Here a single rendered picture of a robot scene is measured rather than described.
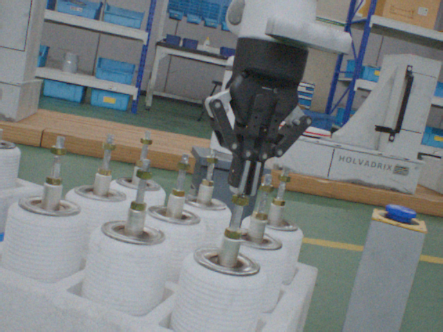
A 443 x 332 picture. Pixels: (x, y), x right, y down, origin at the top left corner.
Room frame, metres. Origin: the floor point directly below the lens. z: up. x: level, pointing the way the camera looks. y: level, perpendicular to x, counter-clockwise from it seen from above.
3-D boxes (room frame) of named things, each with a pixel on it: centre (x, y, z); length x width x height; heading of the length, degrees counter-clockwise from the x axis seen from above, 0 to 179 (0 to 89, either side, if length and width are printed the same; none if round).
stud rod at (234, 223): (0.55, -0.03, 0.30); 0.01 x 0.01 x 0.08; 12
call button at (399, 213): (0.69, -0.25, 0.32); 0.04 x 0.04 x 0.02
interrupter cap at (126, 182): (0.84, 0.13, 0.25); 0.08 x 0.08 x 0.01
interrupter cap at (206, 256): (0.55, -0.03, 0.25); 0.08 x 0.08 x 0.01
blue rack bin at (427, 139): (5.93, -2.21, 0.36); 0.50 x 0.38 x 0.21; 10
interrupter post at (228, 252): (0.55, -0.03, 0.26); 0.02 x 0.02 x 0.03
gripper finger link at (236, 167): (0.54, -0.01, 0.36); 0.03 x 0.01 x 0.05; 119
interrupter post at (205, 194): (0.81, 0.02, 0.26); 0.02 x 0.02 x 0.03
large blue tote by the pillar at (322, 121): (5.29, -0.73, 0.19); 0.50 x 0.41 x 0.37; 16
